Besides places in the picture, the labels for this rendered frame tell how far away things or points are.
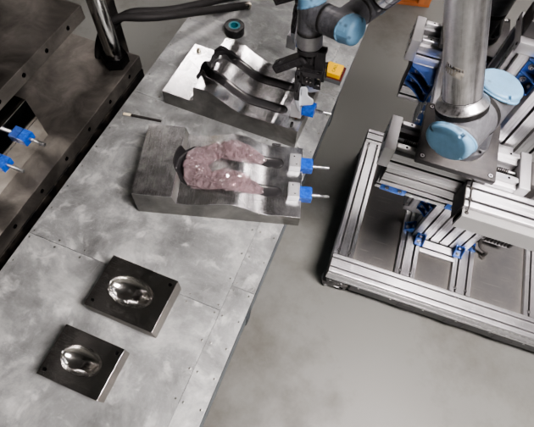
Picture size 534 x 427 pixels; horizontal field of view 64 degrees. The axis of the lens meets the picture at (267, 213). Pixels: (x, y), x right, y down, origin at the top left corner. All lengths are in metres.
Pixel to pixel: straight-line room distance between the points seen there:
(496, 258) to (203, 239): 1.43
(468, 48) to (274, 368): 1.50
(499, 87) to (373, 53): 2.02
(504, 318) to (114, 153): 1.71
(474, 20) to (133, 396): 1.14
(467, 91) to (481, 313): 1.25
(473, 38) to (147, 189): 0.90
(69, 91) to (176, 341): 1.01
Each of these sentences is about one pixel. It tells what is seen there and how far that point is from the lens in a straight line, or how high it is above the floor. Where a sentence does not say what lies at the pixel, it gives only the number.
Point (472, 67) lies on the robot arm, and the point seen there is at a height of 1.38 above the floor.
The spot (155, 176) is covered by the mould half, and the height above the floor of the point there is 0.91.
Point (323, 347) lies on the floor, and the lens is 2.06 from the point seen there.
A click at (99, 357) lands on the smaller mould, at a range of 1.21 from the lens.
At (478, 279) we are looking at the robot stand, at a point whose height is 0.21.
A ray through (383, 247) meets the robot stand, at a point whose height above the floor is 0.21.
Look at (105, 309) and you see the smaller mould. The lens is 1.22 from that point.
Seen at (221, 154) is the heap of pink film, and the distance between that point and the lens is 1.34.
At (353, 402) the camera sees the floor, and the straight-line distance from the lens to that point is 2.05.
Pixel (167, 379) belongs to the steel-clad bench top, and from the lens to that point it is 1.21.
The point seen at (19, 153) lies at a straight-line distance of 1.59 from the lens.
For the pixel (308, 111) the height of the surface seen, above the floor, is 0.94.
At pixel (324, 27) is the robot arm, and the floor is 1.26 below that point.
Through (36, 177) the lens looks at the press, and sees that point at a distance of 1.58.
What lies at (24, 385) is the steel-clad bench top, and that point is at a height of 0.80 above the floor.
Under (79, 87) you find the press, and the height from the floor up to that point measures 0.79.
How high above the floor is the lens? 1.99
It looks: 62 degrees down
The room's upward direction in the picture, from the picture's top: 7 degrees clockwise
